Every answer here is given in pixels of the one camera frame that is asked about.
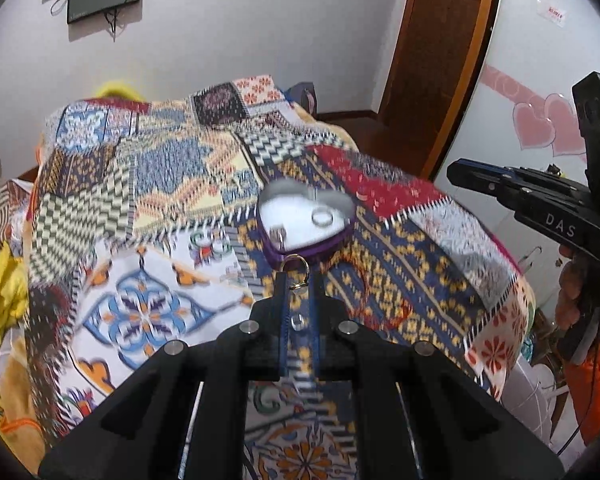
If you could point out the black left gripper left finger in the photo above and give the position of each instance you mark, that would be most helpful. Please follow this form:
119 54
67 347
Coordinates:
281 301

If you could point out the blue-black left gripper right finger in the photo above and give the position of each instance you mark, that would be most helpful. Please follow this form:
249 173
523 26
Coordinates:
505 184

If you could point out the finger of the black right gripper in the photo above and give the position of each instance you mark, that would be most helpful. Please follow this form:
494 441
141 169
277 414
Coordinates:
316 300

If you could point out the purple heart-shaped jewelry box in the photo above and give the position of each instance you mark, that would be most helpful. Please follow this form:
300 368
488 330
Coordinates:
297 219

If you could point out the person's right hand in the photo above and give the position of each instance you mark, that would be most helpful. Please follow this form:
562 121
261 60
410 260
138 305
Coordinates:
570 283

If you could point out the orange sleeve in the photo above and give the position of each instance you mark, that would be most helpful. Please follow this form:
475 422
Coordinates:
584 385

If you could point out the colourful patchwork bedspread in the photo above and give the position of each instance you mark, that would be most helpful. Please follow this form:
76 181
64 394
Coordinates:
153 338

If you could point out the white fan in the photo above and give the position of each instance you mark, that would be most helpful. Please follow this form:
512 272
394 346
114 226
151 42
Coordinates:
530 394

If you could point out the brown wooden door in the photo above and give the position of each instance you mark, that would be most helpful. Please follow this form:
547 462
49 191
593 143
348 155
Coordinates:
431 76

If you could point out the pink heart wall sticker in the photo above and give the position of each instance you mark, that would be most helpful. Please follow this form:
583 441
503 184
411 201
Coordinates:
539 121

